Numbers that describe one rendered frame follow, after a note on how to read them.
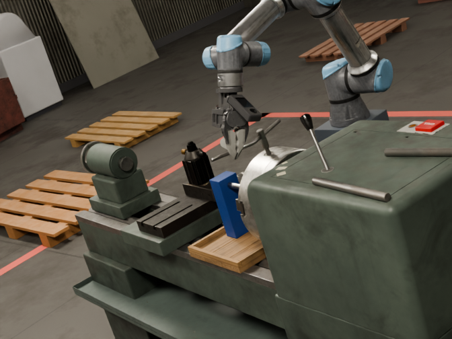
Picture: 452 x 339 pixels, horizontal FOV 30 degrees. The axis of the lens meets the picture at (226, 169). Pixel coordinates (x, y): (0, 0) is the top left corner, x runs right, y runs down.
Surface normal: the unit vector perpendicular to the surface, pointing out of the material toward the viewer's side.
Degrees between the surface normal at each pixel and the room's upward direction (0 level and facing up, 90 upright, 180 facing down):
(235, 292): 90
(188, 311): 0
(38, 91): 90
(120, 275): 90
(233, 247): 0
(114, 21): 77
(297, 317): 90
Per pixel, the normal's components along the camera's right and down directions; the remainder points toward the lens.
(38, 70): 0.69, 0.04
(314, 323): -0.76, 0.41
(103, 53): 0.60, -0.17
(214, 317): -0.28, -0.91
